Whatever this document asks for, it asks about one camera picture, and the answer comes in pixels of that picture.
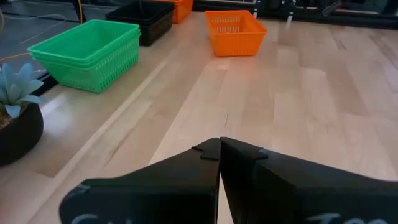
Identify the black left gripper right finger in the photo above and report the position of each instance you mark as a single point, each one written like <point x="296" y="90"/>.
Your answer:
<point x="311" y="199"/>

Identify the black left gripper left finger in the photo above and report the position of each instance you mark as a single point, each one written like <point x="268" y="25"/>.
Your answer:
<point x="149" y="199"/>

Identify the green plastic lattice basket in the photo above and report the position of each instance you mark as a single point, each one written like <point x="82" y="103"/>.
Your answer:
<point x="93" y="77"/>
<point x="84" y="37"/>

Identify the black plastic lattice basket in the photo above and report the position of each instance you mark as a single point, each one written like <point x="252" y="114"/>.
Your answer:
<point x="155" y="31"/>

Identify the orange plastic lattice basket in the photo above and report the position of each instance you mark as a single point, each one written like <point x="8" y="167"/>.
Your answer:
<point x="183" y="11"/>
<point x="236" y="43"/>

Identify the black round plant pot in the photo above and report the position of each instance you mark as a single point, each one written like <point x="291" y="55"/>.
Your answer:
<point x="18" y="137"/>

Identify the pale blue succulent plant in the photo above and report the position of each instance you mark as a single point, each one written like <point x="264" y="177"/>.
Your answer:
<point x="17" y="87"/>

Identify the black frame bar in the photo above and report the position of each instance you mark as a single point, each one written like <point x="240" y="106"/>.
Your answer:
<point x="79" y="12"/>

